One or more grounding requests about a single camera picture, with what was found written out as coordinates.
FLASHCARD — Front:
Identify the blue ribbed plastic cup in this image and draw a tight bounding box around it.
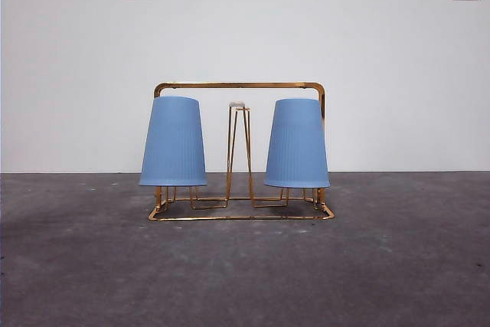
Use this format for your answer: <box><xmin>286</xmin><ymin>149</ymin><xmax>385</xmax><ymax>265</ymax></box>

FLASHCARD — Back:
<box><xmin>263</xmin><ymin>97</ymin><xmax>331</xmax><ymax>190</ymax></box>
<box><xmin>138</xmin><ymin>96</ymin><xmax>208</xmax><ymax>188</ymax></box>

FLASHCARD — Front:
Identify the gold wire cup rack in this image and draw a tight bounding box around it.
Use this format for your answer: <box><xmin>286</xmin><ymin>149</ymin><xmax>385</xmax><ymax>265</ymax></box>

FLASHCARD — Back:
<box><xmin>147</xmin><ymin>80</ymin><xmax>337</xmax><ymax>222</ymax></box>

